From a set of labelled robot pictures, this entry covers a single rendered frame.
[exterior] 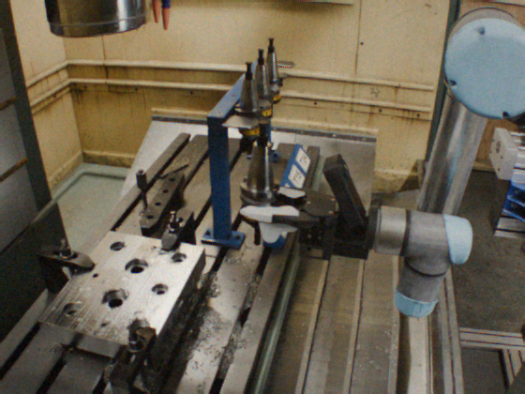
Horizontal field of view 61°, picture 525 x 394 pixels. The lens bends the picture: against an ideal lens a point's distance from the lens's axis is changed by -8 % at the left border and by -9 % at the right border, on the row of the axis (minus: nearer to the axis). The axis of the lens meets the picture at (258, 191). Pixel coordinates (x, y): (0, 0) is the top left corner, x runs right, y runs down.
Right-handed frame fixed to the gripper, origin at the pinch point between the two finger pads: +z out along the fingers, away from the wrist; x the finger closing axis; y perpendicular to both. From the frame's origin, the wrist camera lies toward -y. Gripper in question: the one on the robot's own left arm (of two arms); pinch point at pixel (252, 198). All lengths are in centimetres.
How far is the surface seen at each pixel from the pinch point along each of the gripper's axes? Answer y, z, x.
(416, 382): 51, -39, 13
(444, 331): 38, -43, 18
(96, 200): 60, 83, 82
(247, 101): -6.2, 8.2, 29.4
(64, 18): -28.9, 25.7, -8.6
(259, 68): -10.7, 8.4, 40.7
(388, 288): 44, -31, 38
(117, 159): 51, 84, 105
